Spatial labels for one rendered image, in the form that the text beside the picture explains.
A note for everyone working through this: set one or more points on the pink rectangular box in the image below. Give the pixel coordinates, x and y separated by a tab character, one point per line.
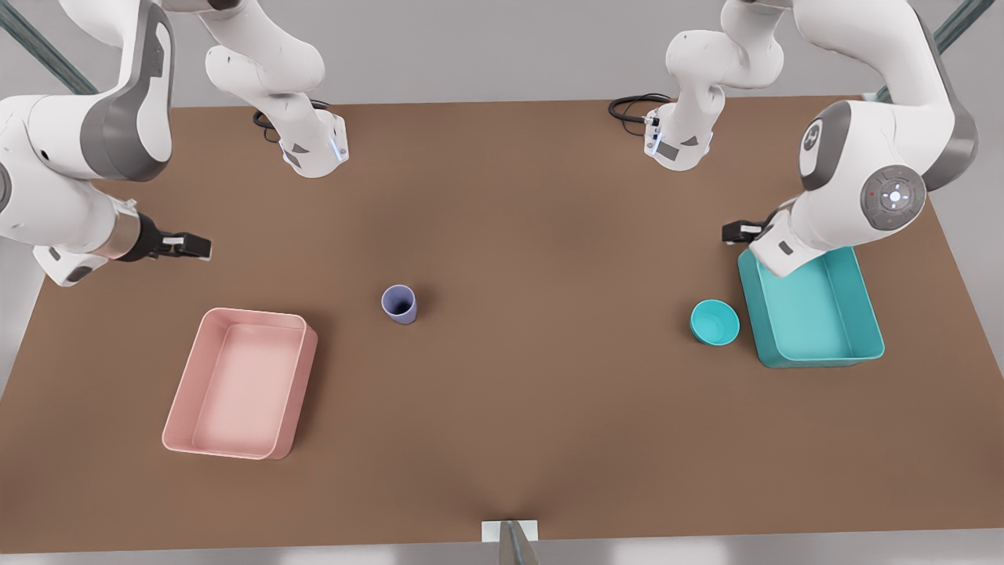
243	382

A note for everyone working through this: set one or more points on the lavender cup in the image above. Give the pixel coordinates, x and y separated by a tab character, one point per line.
399	304

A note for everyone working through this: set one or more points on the teal rectangular box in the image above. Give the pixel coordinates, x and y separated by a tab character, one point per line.
816	310

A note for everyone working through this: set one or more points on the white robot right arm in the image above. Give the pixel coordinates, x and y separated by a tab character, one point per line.
118	118

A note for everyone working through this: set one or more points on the silver frame post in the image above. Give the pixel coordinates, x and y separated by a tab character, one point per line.
937	39
514	541
43	47

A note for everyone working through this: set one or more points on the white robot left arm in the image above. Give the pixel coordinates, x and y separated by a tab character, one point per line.
871	157

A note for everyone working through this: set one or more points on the teal bowl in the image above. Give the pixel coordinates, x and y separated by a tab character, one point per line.
714	322

